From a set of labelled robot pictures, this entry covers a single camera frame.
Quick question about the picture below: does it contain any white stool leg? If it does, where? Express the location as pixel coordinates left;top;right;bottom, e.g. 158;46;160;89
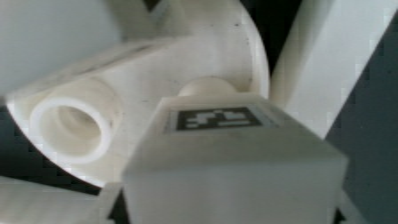
123;77;348;224
0;0;151;97

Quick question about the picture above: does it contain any white round stool seat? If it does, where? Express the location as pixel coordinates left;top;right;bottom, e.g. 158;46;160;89
5;0;268;187

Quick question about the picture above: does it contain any white U-shaped fence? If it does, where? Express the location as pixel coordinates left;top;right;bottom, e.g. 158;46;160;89
0;0;398;224

